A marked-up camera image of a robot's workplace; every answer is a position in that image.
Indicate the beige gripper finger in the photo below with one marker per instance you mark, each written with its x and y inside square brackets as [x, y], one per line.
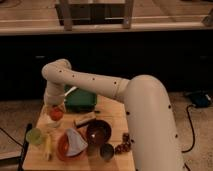
[47, 110]
[63, 108]

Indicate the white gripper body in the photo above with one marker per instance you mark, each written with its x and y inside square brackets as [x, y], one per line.
[51, 100]

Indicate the orange red apple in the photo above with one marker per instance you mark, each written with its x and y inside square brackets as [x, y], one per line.
[56, 114]

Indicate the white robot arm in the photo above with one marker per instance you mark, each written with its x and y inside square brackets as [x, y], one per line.
[149, 116]

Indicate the white paper cup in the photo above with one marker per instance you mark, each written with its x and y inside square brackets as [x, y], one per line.
[52, 124]

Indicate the green plastic cup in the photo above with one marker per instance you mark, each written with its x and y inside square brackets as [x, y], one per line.
[35, 137]

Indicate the small dark metal cup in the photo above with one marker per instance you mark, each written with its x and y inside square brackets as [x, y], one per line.
[106, 151]

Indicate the green plastic tray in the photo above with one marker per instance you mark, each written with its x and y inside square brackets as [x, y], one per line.
[80, 100]

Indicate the white utensil in tray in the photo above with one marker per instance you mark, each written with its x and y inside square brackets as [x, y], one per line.
[70, 90]

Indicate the yellow banana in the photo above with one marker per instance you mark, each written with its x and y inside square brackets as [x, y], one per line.
[48, 148]

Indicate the orange plate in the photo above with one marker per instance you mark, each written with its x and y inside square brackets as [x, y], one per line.
[62, 149]

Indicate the grey blue cloth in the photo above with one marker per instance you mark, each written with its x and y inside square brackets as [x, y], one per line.
[76, 143]

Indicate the dark brown bowl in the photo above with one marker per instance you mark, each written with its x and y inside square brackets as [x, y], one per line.
[98, 132]

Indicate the bunch of red grapes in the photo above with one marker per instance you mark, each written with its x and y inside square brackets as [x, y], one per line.
[125, 146]

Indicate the dark blue floor device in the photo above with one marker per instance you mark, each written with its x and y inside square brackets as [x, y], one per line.
[200, 99]

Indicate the knife with wooden handle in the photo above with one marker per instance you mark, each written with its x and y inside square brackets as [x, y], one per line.
[84, 120]

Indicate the wooden chair frame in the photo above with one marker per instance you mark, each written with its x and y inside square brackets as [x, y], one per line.
[97, 15]

